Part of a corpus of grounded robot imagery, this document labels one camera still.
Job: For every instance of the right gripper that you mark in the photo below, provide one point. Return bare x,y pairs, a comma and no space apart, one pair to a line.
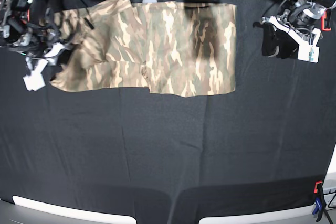
46,44

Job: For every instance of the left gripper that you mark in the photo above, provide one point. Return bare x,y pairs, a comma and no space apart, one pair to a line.
278,43

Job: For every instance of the camouflage t-shirt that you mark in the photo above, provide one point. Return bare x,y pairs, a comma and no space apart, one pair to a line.
184,49

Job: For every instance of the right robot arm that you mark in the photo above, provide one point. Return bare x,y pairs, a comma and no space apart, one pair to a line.
18,15

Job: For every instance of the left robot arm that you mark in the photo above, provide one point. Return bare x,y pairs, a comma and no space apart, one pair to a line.
323,4

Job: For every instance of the right rear orange clamp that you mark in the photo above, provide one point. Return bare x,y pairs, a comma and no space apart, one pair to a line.
325,22

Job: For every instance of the black table cloth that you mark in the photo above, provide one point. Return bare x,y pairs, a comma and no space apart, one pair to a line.
167,159

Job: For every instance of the front right blue clamp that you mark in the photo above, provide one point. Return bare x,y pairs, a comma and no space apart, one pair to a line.
319,201

